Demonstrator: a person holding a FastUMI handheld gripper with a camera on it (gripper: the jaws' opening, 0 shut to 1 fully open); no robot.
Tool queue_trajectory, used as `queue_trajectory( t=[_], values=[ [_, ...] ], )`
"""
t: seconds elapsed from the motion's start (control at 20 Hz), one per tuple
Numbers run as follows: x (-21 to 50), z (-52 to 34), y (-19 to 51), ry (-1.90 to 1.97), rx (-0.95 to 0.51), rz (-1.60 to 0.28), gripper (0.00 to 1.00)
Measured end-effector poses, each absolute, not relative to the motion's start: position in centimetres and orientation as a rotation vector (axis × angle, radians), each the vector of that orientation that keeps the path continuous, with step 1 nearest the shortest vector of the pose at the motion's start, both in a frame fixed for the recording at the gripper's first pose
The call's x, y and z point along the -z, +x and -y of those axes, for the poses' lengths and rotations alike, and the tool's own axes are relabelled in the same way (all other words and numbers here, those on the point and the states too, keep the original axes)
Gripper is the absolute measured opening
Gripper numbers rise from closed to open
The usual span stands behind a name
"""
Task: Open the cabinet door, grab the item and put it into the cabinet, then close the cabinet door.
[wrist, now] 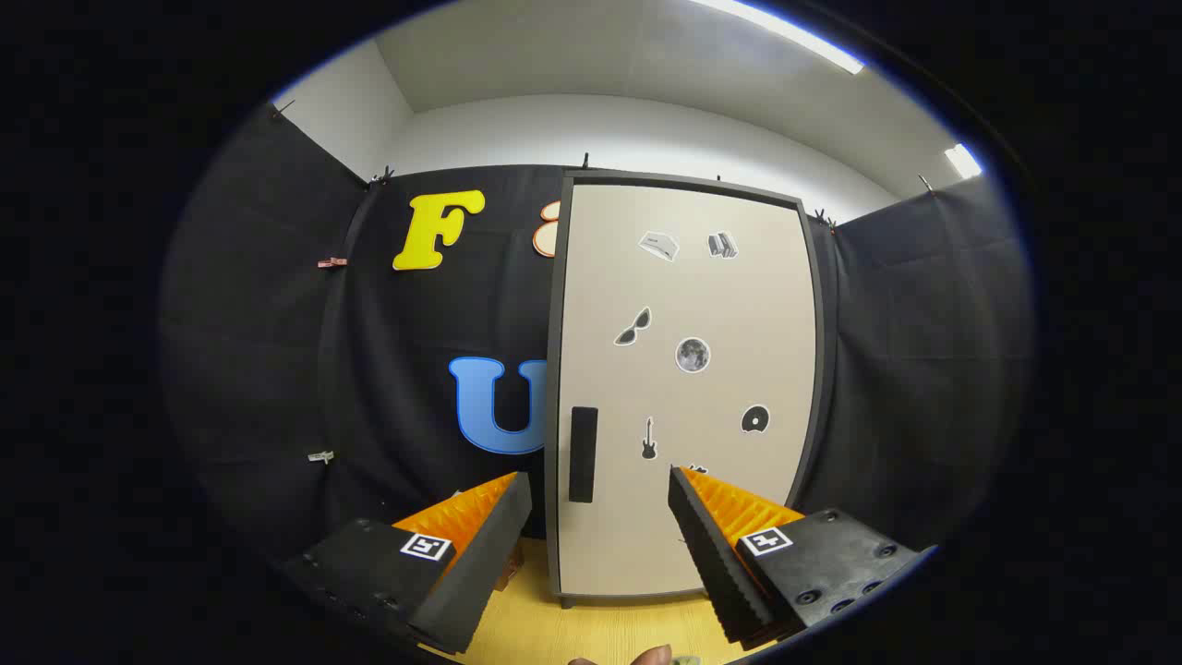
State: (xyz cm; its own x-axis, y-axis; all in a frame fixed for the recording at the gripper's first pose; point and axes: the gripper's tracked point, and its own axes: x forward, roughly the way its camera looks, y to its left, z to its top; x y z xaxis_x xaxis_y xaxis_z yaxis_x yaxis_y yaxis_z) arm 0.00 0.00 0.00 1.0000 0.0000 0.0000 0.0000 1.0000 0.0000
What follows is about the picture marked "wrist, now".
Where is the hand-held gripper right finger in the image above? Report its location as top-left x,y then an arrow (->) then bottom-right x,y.
668,465 -> 938,647

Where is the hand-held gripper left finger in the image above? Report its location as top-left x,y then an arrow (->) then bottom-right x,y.
277,471 -> 535,657

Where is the black door handle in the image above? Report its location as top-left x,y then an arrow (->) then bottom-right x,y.
569,406 -> 599,504

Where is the beige cabinet door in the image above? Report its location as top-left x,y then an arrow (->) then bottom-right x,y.
557,183 -> 823,597

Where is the dark grey cabinet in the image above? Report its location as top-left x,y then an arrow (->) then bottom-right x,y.
543,169 -> 839,609

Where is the black backdrop cloth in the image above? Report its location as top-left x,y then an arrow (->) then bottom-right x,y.
157,102 -> 1035,564

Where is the long ceiling light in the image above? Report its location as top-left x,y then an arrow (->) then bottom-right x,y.
688,0 -> 866,75

